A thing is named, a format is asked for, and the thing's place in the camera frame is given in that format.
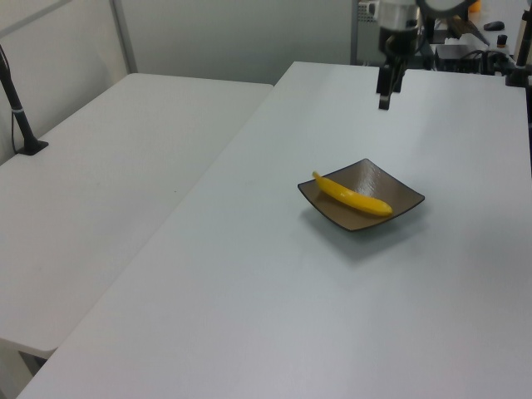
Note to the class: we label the orange object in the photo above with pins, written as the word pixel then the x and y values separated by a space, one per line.
pixel 477 5

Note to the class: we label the white side table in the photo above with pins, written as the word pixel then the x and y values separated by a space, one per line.
pixel 83 187

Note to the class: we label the yellow banana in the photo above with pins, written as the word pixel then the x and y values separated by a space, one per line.
pixel 353 198

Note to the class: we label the brown square ceramic plate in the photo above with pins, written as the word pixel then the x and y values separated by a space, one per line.
pixel 386 183

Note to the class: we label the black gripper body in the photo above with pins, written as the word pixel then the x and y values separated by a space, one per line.
pixel 400 41

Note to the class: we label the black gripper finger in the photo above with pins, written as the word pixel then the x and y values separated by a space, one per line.
pixel 384 89
pixel 397 79

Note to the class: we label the black electronics box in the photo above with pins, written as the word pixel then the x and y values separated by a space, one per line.
pixel 457 56

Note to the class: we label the grey metal cabinet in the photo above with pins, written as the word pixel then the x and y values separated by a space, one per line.
pixel 365 37

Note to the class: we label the black computer mouse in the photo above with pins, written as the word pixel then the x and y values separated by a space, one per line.
pixel 494 26

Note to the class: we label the black clamped camera pole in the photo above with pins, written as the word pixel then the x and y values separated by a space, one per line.
pixel 521 50

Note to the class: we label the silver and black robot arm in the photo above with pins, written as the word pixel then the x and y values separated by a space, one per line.
pixel 397 14

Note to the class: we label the emergency stop button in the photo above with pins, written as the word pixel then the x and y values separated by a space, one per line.
pixel 502 40

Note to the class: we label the grey partition post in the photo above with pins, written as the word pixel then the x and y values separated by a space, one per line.
pixel 124 37

